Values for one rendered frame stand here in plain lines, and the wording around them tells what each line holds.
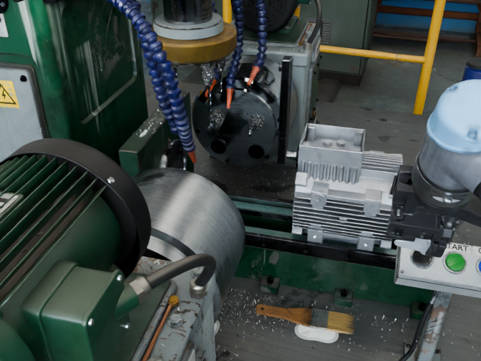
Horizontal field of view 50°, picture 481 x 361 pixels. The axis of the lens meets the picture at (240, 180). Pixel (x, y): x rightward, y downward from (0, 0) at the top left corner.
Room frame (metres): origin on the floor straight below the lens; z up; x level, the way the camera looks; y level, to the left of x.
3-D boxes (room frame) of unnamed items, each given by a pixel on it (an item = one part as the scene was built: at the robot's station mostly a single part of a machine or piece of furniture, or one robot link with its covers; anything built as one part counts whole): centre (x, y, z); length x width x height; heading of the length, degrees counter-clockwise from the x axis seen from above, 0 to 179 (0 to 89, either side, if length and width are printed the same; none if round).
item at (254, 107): (1.28, -0.02, 1.04); 0.41 x 0.25 x 0.25; 166
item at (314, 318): (0.75, -0.13, 0.80); 0.21 x 0.05 x 0.01; 78
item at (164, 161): (0.98, 0.15, 1.02); 0.15 x 0.02 x 0.15; 166
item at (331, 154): (0.90, -0.18, 1.11); 0.12 x 0.11 x 0.07; 76
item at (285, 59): (1.06, -0.10, 1.12); 0.04 x 0.03 x 0.26; 76
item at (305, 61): (1.54, -0.09, 0.99); 0.35 x 0.31 x 0.37; 166
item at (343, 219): (0.89, -0.22, 1.01); 0.20 x 0.19 x 0.19; 76
